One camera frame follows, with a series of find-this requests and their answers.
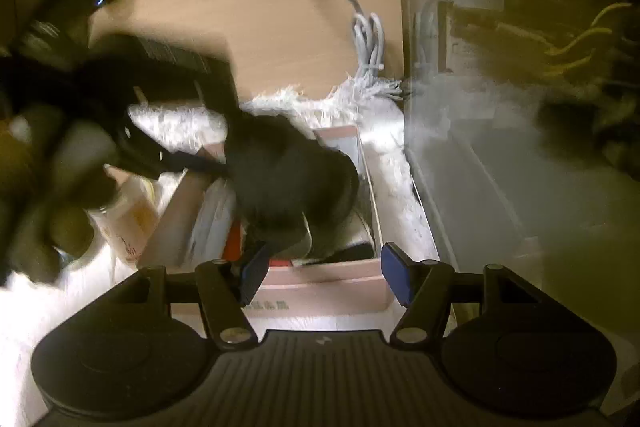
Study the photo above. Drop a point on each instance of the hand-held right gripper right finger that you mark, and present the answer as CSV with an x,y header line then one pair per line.
x,y
395,272

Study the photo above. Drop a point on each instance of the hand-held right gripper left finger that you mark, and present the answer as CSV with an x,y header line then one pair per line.
x,y
255,269

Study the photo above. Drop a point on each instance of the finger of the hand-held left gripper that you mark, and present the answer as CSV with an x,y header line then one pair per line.
x,y
195,163

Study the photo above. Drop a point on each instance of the red and white toy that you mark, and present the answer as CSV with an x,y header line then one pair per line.
x,y
234,243

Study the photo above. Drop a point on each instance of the black and white panda plush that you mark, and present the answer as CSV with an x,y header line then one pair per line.
x,y
359,234

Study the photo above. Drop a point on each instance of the pink cardboard box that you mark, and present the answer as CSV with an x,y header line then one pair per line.
x,y
320,289

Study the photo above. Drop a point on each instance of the person's left hand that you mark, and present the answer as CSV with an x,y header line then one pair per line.
x,y
65,167

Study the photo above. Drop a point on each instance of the white knitted blanket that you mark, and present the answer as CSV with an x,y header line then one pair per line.
x,y
390,187

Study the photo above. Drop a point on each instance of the tan labelled plastic jar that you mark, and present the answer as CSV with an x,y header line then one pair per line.
x,y
131,222

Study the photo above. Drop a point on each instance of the black power adapter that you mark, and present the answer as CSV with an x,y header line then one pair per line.
x,y
55,22

